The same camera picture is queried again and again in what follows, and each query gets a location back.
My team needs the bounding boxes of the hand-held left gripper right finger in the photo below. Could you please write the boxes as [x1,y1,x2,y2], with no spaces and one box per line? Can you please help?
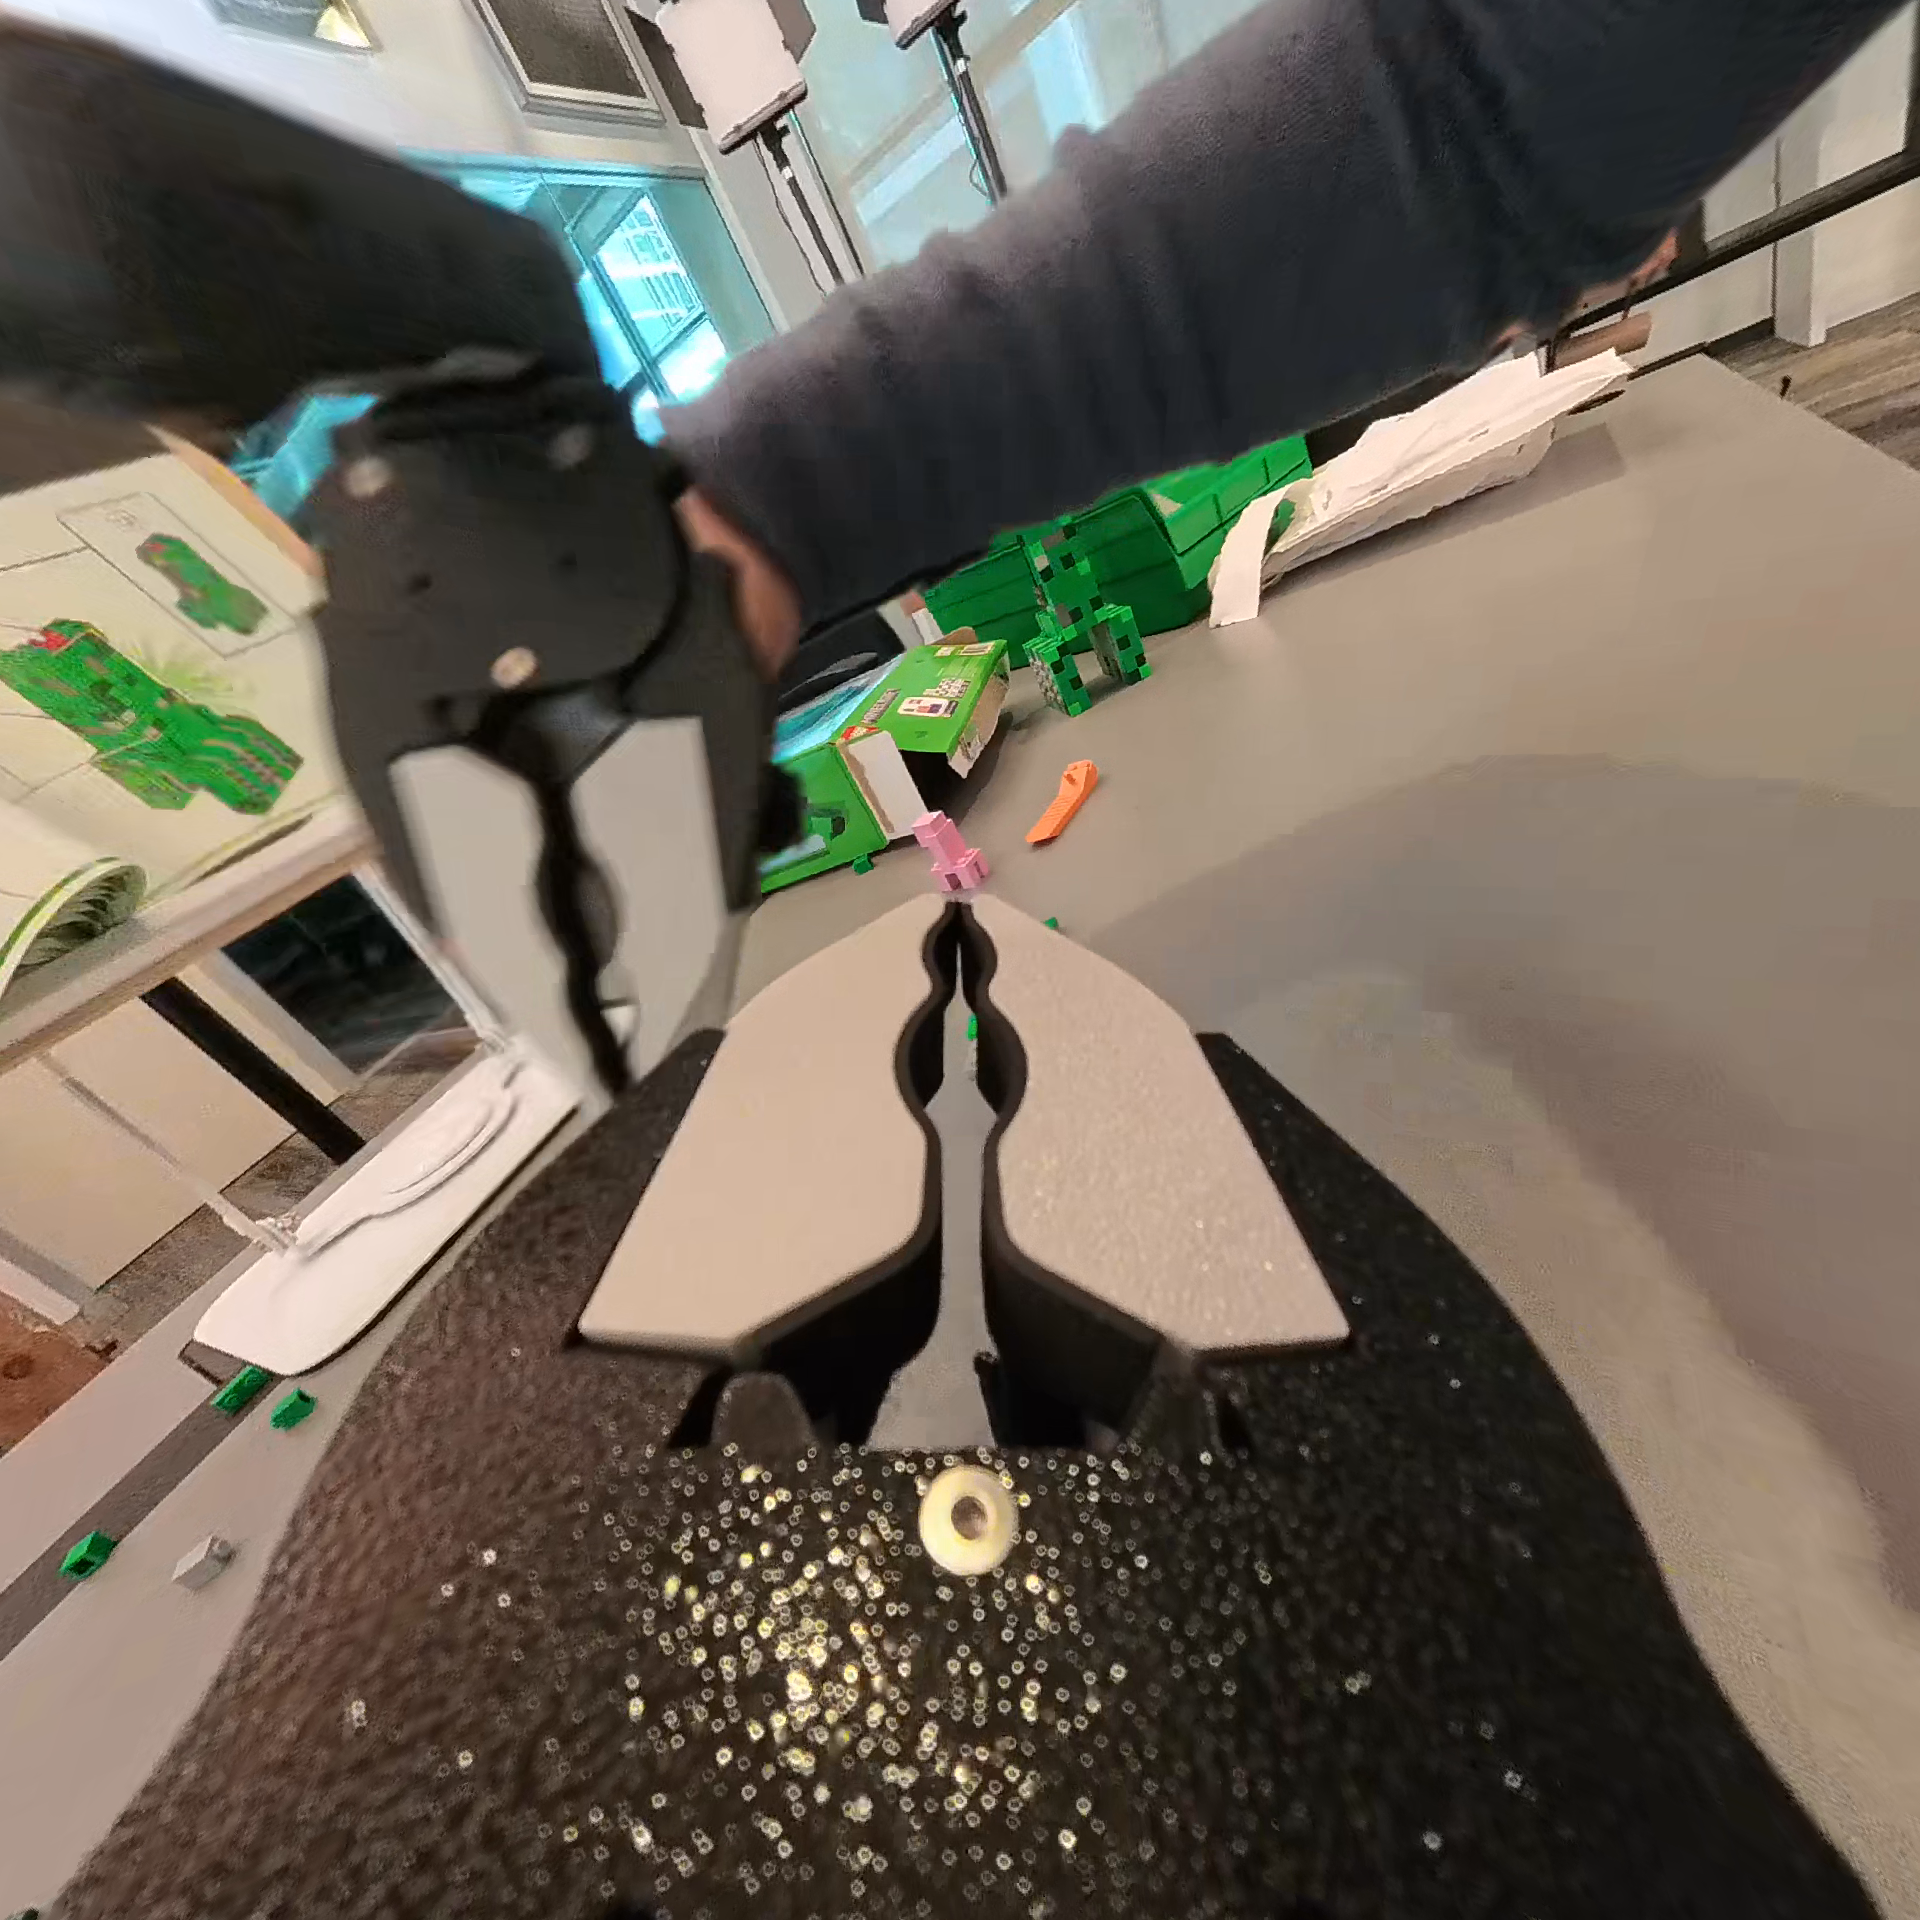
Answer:
[956,900,1352,1368]

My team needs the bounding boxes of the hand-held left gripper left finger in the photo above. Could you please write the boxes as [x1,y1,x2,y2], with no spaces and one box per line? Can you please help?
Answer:
[577,894,963,1371]

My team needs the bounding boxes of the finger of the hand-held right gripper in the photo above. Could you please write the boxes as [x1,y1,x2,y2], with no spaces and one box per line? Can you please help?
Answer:
[387,745,636,1092]
[577,717,741,1061]

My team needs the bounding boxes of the person's right forearm dark sleeve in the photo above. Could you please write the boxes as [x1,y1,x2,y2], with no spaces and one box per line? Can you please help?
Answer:
[660,0,1920,637]

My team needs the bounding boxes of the person's right hand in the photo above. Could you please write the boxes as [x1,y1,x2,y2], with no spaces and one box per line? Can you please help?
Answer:
[679,495,806,681]

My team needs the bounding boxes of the white side table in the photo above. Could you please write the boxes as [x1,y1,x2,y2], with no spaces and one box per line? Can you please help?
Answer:
[0,427,498,1166]

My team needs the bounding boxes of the green cardboard box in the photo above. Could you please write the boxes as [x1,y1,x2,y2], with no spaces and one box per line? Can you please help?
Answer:
[757,637,1012,899]

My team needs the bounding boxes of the instruction booklet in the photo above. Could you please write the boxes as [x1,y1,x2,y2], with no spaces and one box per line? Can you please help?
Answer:
[0,450,381,985]

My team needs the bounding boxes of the clear plastic bag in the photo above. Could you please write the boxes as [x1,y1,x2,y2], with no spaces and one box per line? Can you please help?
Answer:
[194,1033,582,1378]

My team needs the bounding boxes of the person's dark clothed body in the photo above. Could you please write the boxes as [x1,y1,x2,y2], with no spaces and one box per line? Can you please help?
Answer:
[0,26,607,445]

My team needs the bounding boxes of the green toy brick figure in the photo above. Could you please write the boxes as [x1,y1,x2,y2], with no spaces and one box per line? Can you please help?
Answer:
[1020,516,1153,720]

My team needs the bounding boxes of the studio light panel on stand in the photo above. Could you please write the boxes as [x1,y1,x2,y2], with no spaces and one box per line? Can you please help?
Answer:
[654,0,868,290]
[883,0,1010,206]

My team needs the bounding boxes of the green plastic sorting bins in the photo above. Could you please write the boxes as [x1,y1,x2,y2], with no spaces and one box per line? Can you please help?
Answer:
[921,435,1316,637]

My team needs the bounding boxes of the white paper bag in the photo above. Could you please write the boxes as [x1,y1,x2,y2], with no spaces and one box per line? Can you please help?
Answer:
[1207,348,1632,630]

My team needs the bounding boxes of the black metal rail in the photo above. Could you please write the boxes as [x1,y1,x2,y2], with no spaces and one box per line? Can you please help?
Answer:
[1536,151,1920,354]

